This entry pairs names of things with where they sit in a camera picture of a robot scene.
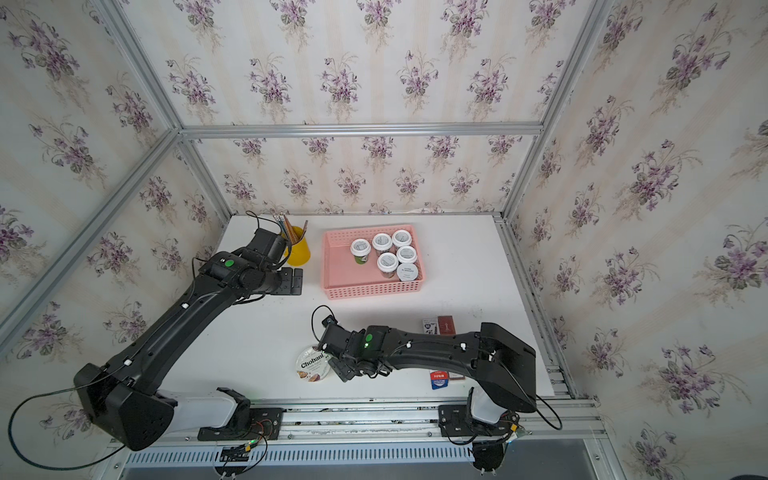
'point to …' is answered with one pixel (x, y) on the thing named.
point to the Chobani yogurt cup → (312, 365)
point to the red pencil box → (446, 325)
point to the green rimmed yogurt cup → (407, 272)
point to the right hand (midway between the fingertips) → (351, 356)
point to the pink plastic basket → (343, 278)
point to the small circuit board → (239, 453)
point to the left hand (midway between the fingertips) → (289, 283)
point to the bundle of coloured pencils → (284, 224)
